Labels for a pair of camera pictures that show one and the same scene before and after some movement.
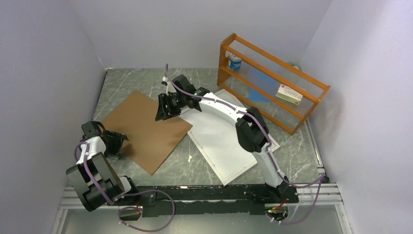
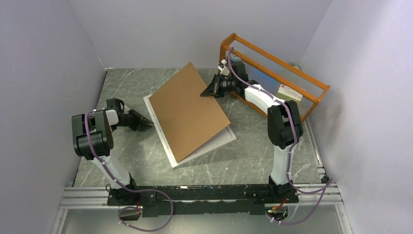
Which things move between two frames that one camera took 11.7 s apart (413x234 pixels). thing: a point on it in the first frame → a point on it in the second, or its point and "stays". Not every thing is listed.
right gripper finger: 162,111 → 209,91
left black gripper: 118,139 → 140,123
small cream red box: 288,94 stays
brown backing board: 150,141 → 187,119
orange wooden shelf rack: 285,94 stays
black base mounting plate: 161,201 stays
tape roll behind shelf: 296,66 stays
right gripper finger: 168,106 → 216,85
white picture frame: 218,140 → 225,135
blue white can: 235,61 stays
